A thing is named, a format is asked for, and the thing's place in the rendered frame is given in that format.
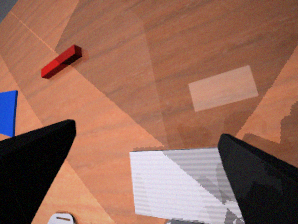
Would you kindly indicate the red rectangular bar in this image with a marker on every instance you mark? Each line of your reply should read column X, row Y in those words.
column 62, row 61

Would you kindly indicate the blue rectangular plate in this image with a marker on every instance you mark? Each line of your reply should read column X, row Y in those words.
column 8, row 102

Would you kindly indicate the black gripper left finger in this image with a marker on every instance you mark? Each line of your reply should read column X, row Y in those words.
column 28, row 165

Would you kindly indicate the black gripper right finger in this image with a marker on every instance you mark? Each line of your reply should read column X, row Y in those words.
column 266, row 187

